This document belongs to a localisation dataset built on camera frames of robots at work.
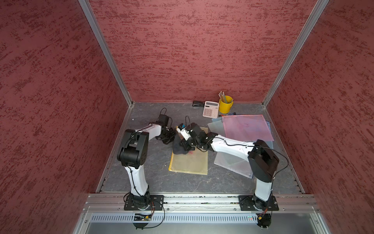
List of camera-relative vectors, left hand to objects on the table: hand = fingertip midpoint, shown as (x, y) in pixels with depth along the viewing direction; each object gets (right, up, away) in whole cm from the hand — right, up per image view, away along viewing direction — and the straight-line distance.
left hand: (176, 140), depth 98 cm
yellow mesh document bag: (+13, -12, -11) cm, 20 cm away
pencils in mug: (+34, +31, +8) cm, 47 cm away
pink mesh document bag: (+54, +8, +9) cm, 55 cm away
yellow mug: (+37, +26, +11) cm, 47 cm away
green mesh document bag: (+30, +8, +8) cm, 32 cm away
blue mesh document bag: (+64, -2, -1) cm, 64 cm away
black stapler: (+16, +26, +20) cm, 37 cm away
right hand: (+5, -1, -11) cm, 12 cm away
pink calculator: (+26, +22, +16) cm, 38 cm away
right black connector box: (+47, -35, -28) cm, 65 cm away
